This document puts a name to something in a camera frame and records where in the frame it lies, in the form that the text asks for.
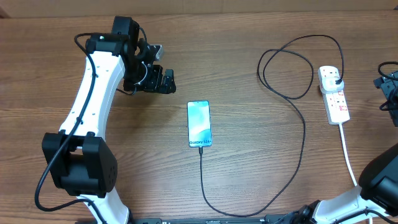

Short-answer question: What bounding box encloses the blue Galaxy smartphone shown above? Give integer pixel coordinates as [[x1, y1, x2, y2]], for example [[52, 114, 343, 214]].
[[187, 101, 213, 147]]

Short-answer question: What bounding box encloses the black USB charging cable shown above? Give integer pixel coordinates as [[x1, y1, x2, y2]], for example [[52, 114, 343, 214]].
[[198, 34, 345, 218]]

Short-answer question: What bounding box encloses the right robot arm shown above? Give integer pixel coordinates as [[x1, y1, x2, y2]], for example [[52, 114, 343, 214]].
[[279, 66, 397, 223]]

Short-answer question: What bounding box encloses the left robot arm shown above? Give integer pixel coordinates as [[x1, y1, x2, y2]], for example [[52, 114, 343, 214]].
[[42, 16, 176, 223]]

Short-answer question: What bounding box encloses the white charger plug adapter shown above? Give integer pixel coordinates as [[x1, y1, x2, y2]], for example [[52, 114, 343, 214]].
[[320, 77, 345, 94]]

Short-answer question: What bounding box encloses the white power strip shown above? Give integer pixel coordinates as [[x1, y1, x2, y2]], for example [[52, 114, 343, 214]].
[[317, 66, 350, 125]]

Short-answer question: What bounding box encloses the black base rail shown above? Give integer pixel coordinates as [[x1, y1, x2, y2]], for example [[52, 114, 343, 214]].
[[133, 211, 298, 224]]

